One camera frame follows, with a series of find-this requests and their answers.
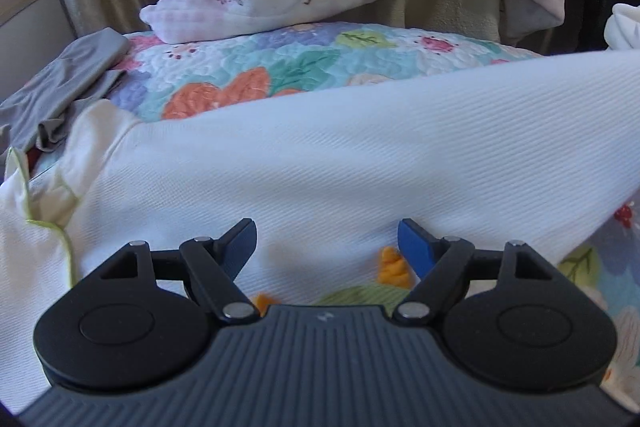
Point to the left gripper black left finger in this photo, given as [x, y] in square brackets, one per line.
[143, 317]

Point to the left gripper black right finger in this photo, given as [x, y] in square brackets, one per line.
[508, 317]

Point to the cream knit baby cardigan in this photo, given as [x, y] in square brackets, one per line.
[542, 150]

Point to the grey cloth garment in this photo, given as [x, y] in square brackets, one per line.
[40, 114]

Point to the floral quilted bedspread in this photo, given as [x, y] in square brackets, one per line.
[161, 82]

